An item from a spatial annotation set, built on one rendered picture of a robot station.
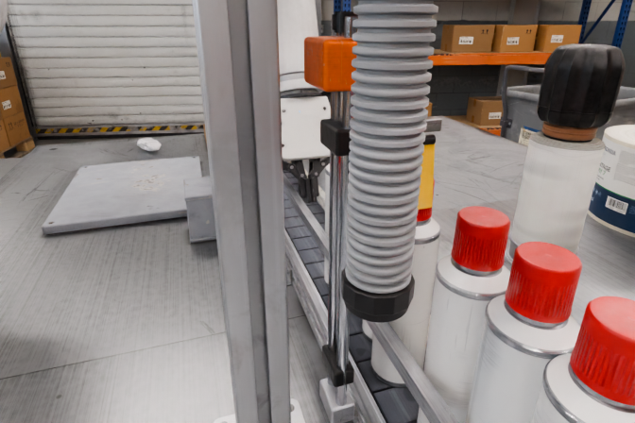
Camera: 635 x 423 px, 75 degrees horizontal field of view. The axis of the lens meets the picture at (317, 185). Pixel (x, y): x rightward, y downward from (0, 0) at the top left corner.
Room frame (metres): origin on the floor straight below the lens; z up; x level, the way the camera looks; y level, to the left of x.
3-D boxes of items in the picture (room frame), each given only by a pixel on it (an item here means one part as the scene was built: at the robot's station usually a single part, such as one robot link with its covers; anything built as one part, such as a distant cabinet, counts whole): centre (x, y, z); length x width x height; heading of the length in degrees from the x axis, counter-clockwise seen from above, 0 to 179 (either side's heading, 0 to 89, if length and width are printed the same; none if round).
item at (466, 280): (0.25, -0.11, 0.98); 0.05 x 0.05 x 0.20
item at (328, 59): (0.28, -0.05, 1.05); 0.10 x 0.04 x 0.33; 108
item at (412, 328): (0.32, -0.08, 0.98); 0.05 x 0.05 x 0.20
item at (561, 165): (0.51, -0.32, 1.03); 0.09 x 0.09 x 0.30
